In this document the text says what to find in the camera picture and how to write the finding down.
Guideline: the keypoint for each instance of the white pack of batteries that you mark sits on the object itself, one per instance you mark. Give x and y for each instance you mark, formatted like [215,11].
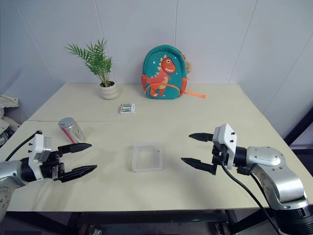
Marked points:
[127,108]

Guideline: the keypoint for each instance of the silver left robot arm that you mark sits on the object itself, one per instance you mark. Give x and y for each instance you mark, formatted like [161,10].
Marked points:
[9,171]

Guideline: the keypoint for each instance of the teal dinosaur backpack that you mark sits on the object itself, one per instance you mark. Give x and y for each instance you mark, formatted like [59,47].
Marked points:
[161,83]

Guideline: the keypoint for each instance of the crumpled white cloth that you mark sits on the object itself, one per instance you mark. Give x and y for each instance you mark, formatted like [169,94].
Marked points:
[7,101]

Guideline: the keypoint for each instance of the brown fluffy pompom charm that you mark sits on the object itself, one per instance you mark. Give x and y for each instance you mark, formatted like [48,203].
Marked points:
[189,65]

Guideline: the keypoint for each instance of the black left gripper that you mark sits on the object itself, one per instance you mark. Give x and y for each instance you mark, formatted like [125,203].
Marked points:
[50,169]

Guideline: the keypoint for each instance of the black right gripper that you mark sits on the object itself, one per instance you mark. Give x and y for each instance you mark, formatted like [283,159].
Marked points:
[218,156]

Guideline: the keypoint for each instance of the grey plastic container lid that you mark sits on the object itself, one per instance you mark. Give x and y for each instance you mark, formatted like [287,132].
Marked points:
[66,122]

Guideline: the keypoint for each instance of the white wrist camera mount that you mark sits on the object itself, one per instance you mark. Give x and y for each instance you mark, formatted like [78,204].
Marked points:
[226,137]
[38,144]

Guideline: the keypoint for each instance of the black metal post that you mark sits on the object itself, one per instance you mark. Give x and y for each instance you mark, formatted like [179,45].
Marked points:
[300,124]

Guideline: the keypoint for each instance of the black metal table frame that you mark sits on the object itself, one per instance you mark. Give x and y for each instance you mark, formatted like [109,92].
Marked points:
[146,216]

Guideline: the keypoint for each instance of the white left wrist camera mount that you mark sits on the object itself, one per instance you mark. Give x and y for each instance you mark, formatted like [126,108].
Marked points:
[38,144]

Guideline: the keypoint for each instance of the clear square plastic container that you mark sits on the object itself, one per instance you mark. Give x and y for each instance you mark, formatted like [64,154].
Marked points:
[135,159]

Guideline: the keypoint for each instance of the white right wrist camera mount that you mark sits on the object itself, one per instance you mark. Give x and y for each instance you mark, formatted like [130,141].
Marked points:
[226,137]

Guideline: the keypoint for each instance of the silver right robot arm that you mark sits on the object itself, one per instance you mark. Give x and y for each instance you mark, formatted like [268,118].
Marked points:
[269,159]

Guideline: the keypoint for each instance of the green plant white ribbed pot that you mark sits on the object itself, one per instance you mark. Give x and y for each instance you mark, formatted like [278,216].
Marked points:
[108,91]

